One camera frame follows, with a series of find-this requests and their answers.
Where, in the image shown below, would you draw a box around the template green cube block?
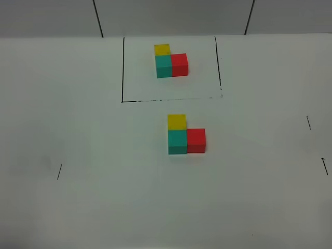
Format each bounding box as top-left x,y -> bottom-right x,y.
155,55 -> 173,78

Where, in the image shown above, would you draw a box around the template red cube block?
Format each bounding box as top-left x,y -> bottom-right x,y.
171,53 -> 189,77

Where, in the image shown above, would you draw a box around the template yellow cube block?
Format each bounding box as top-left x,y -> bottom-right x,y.
154,44 -> 171,56

